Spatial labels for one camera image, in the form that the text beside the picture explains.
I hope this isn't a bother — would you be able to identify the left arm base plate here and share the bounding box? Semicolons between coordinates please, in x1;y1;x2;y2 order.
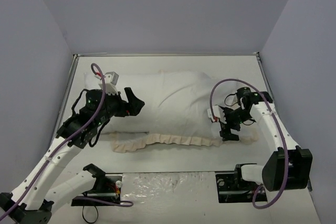
70;174;122;207

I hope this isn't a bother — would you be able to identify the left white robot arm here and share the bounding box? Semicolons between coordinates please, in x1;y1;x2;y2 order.
1;88;145;223

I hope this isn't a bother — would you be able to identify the white pillowcase with cream ruffle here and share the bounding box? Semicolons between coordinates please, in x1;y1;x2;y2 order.
109;69;259;154

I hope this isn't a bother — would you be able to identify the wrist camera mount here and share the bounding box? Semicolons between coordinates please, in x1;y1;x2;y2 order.
95;72;119;95
207;105;226;137

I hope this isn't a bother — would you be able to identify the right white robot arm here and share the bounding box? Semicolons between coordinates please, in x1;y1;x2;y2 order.
214;87;313;191

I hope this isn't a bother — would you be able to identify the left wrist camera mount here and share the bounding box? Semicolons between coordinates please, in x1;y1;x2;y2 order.
95;72;119;95

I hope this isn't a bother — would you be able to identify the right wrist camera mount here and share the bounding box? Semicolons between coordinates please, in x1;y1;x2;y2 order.
207;105;226;137

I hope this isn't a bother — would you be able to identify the white pillow insert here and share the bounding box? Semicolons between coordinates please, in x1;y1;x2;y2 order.
83;71;169;134

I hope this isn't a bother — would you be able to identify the black cable loop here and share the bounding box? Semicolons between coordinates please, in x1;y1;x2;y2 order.
81;204;99;223

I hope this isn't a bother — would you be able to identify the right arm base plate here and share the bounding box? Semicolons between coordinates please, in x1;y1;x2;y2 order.
215;172;258;204

